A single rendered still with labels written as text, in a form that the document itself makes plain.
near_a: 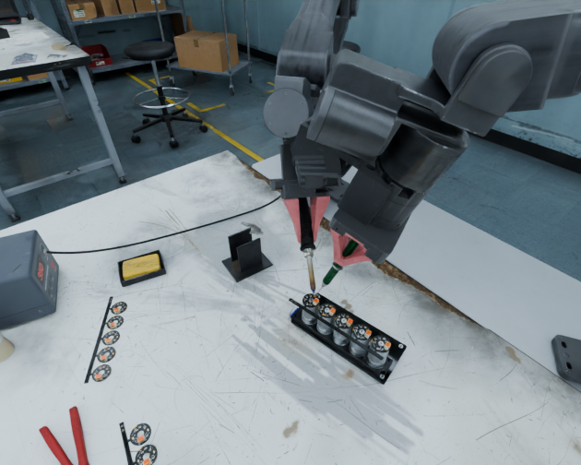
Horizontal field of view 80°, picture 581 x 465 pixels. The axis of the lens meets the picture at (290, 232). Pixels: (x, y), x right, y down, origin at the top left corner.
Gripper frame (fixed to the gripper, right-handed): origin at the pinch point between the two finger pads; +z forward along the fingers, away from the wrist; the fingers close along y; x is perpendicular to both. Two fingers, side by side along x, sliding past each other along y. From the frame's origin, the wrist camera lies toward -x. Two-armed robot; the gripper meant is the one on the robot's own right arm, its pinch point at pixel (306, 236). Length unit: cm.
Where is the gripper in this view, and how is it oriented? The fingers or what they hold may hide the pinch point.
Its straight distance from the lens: 54.7
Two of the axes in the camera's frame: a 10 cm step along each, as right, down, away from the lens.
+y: 9.9, -0.7, 0.8
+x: -1.0, -2.1, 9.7
